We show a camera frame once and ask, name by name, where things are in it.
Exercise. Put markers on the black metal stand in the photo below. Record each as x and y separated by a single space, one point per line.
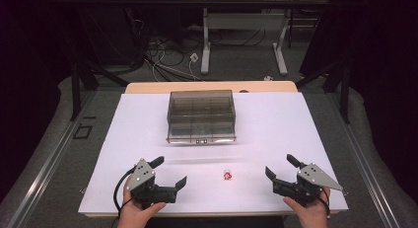
79 86
338 83

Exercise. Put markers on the clear plastic drawer box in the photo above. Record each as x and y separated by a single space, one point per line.
201 116

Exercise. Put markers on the person's right hand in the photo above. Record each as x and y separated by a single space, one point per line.
312 216

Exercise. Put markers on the person's left hand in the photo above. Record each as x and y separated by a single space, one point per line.
133 214

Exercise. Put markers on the white desk with metal legs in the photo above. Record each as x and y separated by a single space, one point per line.
243 22

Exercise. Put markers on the white power adapter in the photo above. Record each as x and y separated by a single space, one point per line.
194 57

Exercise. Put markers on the black curtain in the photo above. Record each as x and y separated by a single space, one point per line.
29 73
381 73

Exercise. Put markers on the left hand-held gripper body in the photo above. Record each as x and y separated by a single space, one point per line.
139 178

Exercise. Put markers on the white table mat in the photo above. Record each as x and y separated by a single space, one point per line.
269 129

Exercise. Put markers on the small white plug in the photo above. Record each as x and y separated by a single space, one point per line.
268 78

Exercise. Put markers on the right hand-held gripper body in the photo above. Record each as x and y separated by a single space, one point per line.
313 177

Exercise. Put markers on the small red and white item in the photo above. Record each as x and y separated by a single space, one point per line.
227 175

